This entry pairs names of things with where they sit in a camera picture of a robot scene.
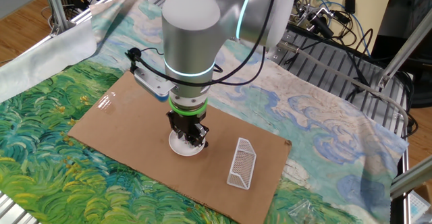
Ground brown cardboard sheet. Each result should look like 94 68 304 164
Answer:
67 70 292 224

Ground painted landscape tablecloth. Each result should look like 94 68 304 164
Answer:
0 0 410 224

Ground black power adapter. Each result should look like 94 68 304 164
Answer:
344 0 357 16

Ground cream board panel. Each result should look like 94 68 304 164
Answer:
313 0 396 55

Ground black camera on metal mount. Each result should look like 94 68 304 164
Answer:
296 6 335 40

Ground aluminium frame beam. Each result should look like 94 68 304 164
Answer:
389 156 432 200

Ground black camera cable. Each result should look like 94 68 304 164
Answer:
125 0 281 87

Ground small white bowl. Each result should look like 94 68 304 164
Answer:
168 129 207 157

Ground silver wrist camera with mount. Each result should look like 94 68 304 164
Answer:
133 67 177 103

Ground white grid tray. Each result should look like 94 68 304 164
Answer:
406 190 432 224

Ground aluminium frame post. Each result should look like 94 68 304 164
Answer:
40 0 77 39

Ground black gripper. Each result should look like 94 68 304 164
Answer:
165 111 210 148

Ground clear bag with brass screws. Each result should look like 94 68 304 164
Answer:
288 198 324 224

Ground grey hose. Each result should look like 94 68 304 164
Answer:
278 40 410 138

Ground diagonal aluminium frame strut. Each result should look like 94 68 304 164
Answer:
376 9 432 91

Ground white wire mesh rack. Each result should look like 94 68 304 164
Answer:
226 137 258 191

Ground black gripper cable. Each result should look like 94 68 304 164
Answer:
211 45 267 86

